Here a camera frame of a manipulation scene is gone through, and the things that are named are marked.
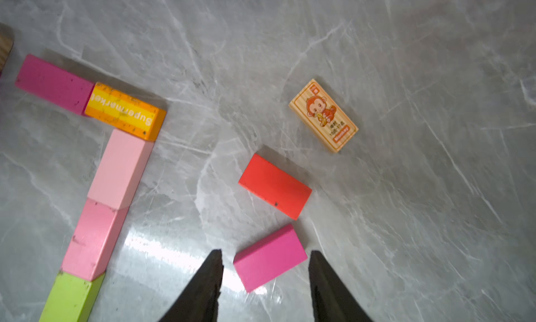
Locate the magenta block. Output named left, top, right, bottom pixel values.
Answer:
left=233, top=224, right=307, bottom=293
left=15, top=54, right=95, bottom=116

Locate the red block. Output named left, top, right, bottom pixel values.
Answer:
left=239, top=154, right=312, bottom=220

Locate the monkey picture wood block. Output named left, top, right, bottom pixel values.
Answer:
left=289, top=79, right=359, bottom=153

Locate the magenta block top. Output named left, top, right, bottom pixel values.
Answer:
left=15, top=54, right=95, bottom=116

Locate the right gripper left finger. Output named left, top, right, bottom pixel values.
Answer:
left=160, top=249, right=223, bottom=321

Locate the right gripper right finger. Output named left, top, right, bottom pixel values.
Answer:
left=308, top=250, right=373, bottom=322

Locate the natural wood block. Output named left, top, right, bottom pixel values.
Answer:
left=0, top=34, right=13, bottom=73

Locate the light pink block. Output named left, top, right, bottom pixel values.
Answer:
left=87, top=129, right=154, bottom=210

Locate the orange block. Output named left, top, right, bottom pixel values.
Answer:
left=85, top=83, right=167, bottom=142

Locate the green block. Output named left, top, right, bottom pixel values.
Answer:
left=39, top=271, right=106, bottom=322

